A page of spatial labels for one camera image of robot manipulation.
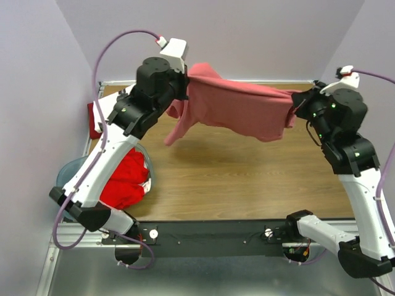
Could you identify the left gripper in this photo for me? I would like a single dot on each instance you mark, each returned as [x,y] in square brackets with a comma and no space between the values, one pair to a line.
[184,81]

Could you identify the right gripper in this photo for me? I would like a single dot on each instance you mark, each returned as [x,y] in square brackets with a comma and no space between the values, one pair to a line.
[302,99]

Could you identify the pink polo shirt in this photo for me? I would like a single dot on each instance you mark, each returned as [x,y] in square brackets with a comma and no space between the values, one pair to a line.
[258,111]

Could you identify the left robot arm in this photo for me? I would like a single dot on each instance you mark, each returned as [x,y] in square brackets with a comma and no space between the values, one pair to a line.
[127,123]

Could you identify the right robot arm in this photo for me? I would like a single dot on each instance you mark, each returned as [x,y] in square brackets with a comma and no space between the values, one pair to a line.
[370,253]

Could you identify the folded white printed t-shirt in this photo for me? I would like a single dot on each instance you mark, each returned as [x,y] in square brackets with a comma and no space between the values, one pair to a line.
[106,103]

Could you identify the folded dark red t-shirt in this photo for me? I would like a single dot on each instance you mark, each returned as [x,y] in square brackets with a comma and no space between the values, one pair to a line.
[93,134]

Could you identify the red and white t-shirt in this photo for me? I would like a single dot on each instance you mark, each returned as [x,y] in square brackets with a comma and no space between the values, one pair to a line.
[129,182]

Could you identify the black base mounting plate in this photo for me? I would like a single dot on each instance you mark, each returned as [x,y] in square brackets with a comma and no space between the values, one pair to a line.
[216,238]

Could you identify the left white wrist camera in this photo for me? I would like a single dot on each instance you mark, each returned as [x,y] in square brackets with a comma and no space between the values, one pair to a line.
[174,51]

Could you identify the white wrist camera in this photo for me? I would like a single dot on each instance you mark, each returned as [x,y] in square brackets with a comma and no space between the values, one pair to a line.
[347,79]
[174,51]

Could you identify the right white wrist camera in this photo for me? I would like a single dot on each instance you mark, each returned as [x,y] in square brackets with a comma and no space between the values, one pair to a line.
[347,79]

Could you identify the aluminium frame rail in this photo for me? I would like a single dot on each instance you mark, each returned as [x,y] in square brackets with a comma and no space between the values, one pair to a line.
[67,233]

